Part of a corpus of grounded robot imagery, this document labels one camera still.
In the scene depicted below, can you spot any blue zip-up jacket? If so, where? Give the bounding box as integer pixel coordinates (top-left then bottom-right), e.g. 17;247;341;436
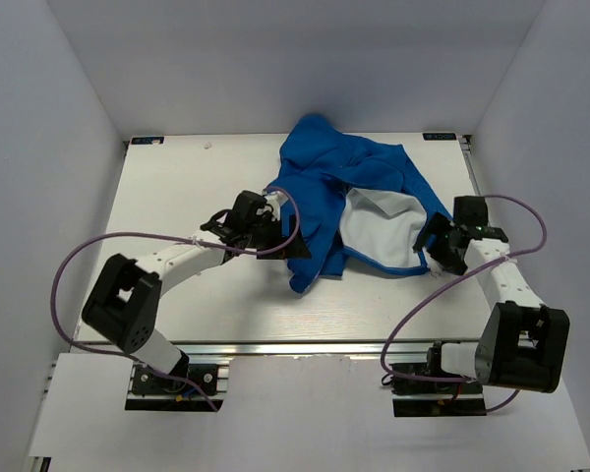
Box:
272;115;448;294

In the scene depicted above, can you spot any blue corner label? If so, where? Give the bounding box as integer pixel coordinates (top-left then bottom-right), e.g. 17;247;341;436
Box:
130;136;164;146
422;132;457;141

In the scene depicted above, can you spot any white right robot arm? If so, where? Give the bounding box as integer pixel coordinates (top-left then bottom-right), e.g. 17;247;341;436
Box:
414;196;570;393

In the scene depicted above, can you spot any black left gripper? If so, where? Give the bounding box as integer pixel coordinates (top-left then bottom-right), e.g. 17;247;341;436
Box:
245;214;311;260

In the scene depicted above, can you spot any aluminium table front rail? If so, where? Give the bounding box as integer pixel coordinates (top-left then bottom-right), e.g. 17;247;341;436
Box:
68;338;483;359

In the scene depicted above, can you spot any blue left corner label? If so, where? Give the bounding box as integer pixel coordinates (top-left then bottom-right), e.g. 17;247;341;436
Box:
130;136;164;146

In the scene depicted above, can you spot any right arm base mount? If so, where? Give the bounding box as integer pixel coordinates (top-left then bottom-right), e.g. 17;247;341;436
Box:
381;374;487;418

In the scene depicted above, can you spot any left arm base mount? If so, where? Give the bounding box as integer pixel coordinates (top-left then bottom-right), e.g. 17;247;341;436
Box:
125;361;229;413

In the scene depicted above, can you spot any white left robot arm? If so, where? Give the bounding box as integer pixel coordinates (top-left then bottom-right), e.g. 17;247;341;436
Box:
82;186;311;392

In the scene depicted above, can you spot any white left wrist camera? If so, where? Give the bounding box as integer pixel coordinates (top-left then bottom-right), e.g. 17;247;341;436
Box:
265;191;288;215

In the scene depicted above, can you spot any blue right corner label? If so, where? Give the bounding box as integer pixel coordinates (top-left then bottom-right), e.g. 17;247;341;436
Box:
422;132;457;141

